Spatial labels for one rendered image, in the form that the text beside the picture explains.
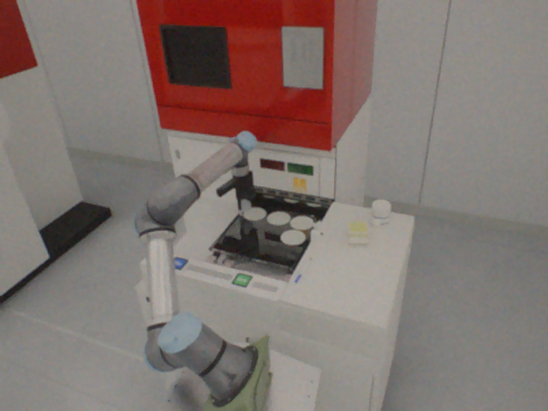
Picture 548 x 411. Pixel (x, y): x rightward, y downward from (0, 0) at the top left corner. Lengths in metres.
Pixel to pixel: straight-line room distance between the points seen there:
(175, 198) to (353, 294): 0.64
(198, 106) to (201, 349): 1.07
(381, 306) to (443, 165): 2.09
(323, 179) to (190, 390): 0.97
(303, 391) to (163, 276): 0.54
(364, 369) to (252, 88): 1.10
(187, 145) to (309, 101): 0.69
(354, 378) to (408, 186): 2.16
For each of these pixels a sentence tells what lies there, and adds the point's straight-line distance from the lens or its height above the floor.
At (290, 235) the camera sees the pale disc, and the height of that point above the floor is 0.90.
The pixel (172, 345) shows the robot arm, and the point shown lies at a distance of 1.20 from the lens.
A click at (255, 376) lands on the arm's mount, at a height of 1.00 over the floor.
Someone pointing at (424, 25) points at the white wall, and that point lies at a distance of 3.09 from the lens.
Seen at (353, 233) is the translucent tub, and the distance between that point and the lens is 1.60.
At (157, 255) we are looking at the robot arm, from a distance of 1.39.
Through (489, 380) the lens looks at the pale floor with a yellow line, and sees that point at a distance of 2.60.
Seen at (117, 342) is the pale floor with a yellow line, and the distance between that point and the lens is 2.78.
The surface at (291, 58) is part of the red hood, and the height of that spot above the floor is 1.58.
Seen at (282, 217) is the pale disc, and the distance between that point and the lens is 1.91.
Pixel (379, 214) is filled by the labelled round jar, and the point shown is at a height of 1.03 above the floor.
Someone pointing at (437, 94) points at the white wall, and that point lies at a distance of 3.19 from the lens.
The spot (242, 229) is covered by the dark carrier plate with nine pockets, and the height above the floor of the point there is 0.90.
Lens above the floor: 1.98
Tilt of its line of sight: 33 degrees down
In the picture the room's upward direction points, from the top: 3 degrees counter-clockwise
